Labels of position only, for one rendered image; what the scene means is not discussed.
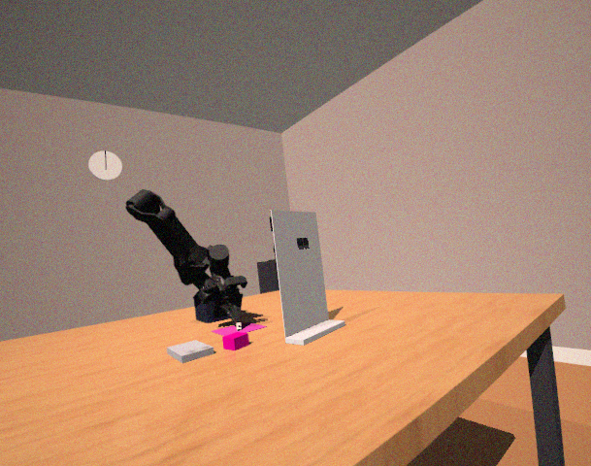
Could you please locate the pink flat square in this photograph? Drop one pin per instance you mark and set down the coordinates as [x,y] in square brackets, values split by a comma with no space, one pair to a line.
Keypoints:
[246,327]

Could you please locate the magenta block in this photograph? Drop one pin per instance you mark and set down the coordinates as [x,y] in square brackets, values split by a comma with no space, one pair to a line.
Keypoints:
[235,341]

